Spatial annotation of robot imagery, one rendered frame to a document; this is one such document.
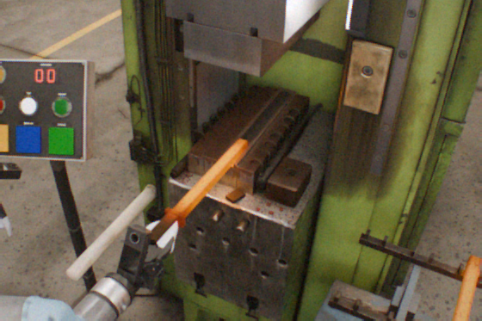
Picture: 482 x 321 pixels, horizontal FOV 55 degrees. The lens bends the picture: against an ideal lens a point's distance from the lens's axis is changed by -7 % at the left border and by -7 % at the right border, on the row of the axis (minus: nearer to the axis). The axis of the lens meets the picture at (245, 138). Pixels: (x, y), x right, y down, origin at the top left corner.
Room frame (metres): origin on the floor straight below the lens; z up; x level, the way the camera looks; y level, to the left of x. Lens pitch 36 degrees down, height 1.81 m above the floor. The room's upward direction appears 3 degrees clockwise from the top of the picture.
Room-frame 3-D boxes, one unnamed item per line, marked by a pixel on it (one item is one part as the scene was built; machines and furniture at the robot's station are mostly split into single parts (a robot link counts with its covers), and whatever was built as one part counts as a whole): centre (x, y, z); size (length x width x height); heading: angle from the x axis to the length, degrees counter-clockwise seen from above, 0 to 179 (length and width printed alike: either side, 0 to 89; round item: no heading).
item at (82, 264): (1.07, 0.42, 0.62); 0.44 x 0.05 x 0.05; 155
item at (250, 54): (1.20, -0.02, 1.32); 0.42 x 0.20 x 0.10; 155
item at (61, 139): (1.04, 0.51, 1.01); 0.07 x 0.05 x 0.07; 90
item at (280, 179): (0.99, -0.12, 0.95); 0.12 x 0.08 x 0.06; 155
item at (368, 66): (1.00, -0.28, 1.27); 0.09 x 0.02 x 0.17; 65
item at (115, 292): (0.55, 0.25, 1.01); 0.08 x 0.05 x 0.08; 65
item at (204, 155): (1.20, -0.02, 0.96); 0.42 x 0.20 x 0.09; 155
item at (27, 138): (1.04, 0.61, 1.01); 0.07 x 0.05 x 0.07; 90
